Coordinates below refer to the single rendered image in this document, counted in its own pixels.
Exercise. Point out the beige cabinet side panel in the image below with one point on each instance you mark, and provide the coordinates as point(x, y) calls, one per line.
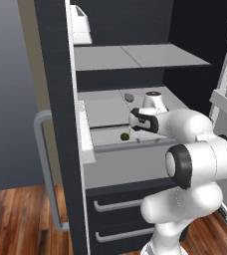
point(31, 50)

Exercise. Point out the dark freezer drawer front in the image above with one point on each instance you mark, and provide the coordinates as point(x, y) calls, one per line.
point(112, 196)
point(118, 247)

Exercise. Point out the grey fridge drawer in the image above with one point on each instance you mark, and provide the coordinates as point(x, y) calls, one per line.
point(118, 166)

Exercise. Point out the grey-brown small round food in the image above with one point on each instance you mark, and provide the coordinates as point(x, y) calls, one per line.
point(128, 97)

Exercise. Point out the grey fridge shelf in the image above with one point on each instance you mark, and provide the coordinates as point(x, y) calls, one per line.
point(132, 56)

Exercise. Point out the dark fridge body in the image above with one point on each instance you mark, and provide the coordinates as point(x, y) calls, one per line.
point(128, 20)

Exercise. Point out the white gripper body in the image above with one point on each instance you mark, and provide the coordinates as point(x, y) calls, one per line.
point(134, 128)

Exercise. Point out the dark fridge door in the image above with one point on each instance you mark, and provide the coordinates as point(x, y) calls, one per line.
point(56, 99)

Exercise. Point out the grey door bin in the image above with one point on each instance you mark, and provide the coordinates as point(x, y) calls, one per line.
point(226, 103)

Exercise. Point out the green round fruit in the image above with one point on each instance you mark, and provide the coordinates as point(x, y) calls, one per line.
point(124, 136)

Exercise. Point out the long white door bin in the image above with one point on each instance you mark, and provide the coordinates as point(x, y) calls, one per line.
point(85, 136)

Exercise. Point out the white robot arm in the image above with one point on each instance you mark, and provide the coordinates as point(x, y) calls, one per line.
point(188, 156)

